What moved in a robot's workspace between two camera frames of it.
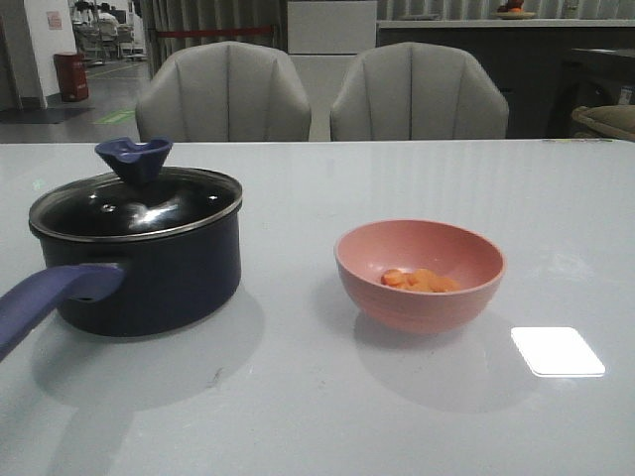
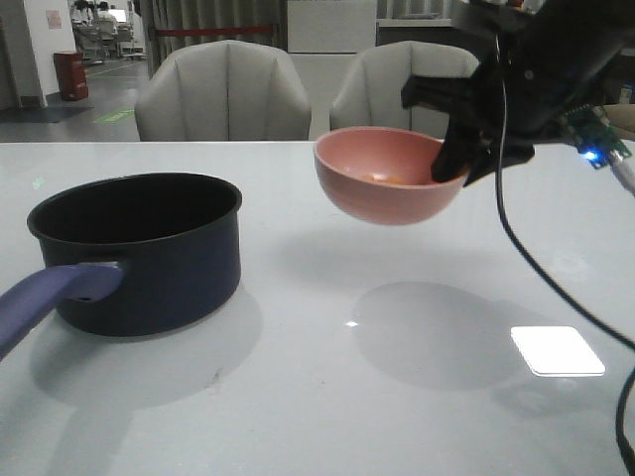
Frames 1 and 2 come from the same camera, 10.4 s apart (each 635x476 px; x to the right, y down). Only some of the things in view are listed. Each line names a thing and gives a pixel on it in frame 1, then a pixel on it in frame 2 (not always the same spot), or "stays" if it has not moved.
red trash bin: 72,76 stays
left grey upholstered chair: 221,91 stays
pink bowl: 365,252 → 383,175
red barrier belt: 217,30 stays
